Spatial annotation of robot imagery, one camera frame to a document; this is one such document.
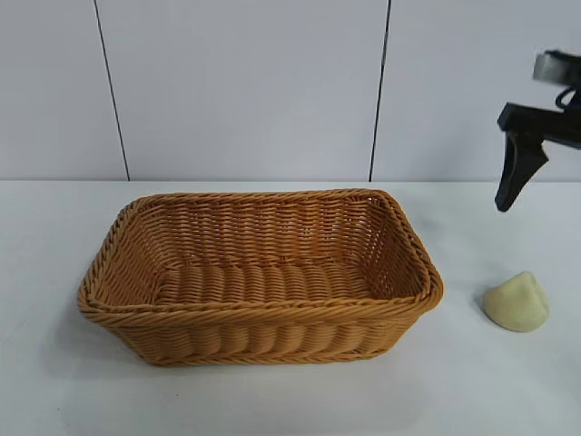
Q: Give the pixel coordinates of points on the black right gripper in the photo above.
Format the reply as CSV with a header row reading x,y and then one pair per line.
x,y
535,125

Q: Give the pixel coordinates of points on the pale yellow egg yolk pastry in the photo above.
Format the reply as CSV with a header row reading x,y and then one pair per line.
x,y
515,305

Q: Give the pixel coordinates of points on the brown woven wicker basket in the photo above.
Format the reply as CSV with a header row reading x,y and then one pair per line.
x,y
254,281

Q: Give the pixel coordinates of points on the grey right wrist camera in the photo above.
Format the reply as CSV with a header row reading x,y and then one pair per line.
x,y
551,68

